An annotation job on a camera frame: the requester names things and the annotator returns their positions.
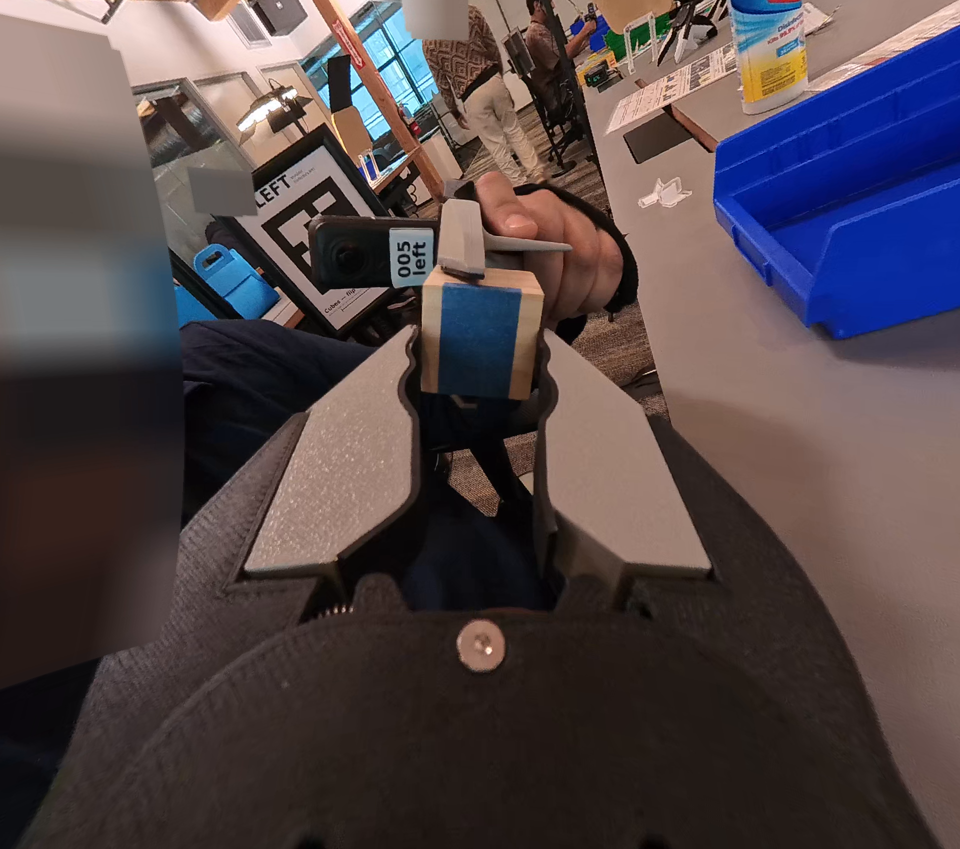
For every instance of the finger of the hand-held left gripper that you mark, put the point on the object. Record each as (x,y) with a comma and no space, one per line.
(462,400)
(461,238)

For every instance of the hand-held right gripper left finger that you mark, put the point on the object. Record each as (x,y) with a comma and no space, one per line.
(337,489)

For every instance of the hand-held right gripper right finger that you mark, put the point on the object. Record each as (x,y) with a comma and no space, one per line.
(615,489)

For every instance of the wooden cube with blue tape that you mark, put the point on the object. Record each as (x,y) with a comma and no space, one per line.
(480,331)

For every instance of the person's left hand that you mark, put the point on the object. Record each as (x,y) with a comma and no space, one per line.
(577,271)

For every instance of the black framed tag sign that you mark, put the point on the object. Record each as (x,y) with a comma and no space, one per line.
(292,204)

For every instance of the blue bag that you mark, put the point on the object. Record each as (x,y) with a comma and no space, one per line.
(225,286)

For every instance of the studio light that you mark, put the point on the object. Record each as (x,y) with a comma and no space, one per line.
(274,106)

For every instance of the black flag panel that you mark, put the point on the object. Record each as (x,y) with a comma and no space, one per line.
(339,82)

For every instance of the large glass window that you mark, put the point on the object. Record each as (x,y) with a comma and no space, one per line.
(394,48)

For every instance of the clear plastic piece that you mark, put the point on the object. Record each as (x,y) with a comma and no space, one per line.
(664,193)

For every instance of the small black display device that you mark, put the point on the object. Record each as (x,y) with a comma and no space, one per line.
(600,76)

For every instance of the printed paper sheet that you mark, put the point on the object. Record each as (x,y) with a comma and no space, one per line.
(660,88)

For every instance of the green bin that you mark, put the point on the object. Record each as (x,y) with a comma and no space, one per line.
(622,44)

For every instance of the black speaker box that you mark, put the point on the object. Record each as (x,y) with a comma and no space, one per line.
(279,7)

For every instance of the black and white tool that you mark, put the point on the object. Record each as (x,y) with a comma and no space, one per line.
(686,31)

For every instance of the blue plastic bin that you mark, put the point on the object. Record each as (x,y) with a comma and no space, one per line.
(862,226)

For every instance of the disinfecting wipes canister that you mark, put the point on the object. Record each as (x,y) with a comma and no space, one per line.
(769,39)

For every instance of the white paper sheets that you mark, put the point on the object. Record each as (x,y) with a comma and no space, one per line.
(885,43)

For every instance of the wooden post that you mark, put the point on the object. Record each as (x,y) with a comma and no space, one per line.
(375,85)

